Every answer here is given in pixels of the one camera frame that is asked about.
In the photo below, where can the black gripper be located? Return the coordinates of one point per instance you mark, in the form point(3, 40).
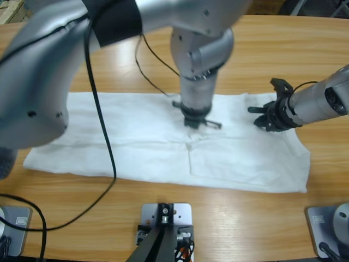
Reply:
point(282, 117)
point(195, 118)

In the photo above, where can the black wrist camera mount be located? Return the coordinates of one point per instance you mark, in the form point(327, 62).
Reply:
point(282, 84)

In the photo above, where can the black bracket with silver fittings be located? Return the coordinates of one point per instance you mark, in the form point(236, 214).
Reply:
point(188, 227)

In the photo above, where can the grey metal frame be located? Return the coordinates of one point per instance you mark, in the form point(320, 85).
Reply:
point(298, 6)

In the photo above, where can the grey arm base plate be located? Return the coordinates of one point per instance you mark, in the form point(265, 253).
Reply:
point(19, 240)
point(317, 226)

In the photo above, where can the white t-shirt with black print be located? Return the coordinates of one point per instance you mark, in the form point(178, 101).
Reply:
point(245, 158)

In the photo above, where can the brown cardboard box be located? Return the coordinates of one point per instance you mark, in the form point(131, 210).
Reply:
point(265, 6)

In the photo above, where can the light cardboard box stack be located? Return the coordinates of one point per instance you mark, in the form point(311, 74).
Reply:
point(11, 11)

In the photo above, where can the dark post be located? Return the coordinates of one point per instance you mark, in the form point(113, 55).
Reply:
point(155, 245)

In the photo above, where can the white mounting block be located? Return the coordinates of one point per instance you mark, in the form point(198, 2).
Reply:
point(182, 213)

